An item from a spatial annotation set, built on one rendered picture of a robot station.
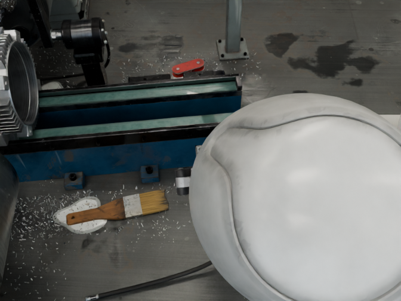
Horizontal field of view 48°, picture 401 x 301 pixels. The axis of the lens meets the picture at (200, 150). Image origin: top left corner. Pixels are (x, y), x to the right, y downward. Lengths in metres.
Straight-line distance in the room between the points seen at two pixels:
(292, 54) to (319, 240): 1.10
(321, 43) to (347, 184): 1.14
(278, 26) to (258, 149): 1.17
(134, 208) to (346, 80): 0.62
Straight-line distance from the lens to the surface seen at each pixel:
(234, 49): 1.22
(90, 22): 0.97
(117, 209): 0.93
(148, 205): 0.93
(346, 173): 0.16
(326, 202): 0.16
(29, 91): 0.99
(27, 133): 0.90
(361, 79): 1.21
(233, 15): 1.16
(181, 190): 0.44
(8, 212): 0.71
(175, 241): 0.89
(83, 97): 0.99
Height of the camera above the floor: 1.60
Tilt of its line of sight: 52 degrees down
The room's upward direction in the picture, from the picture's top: 2 degrees counter-clockwise
